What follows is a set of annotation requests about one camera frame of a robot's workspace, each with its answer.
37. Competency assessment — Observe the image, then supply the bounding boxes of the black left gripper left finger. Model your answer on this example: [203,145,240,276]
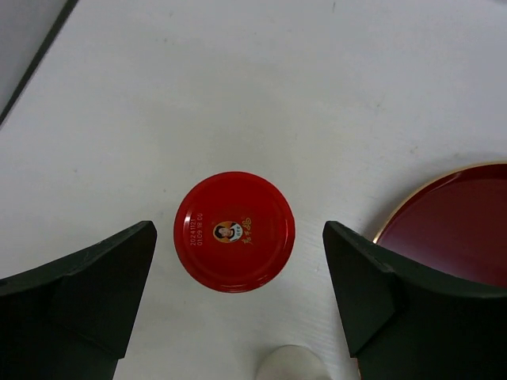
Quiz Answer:
[1,221,157,379]

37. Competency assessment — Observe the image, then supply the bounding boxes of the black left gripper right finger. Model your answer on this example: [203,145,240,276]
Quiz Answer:
[322,221,506,379]

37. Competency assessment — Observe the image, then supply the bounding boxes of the white cap spice bottle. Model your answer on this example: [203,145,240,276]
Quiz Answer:
[255,345,330,380]

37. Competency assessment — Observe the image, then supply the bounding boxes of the round red lacquer tray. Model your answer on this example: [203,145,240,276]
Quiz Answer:
[373,162,506,287]

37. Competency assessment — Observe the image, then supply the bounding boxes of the red lid chili sauce jar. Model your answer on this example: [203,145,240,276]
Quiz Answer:
[173,172,295,293]

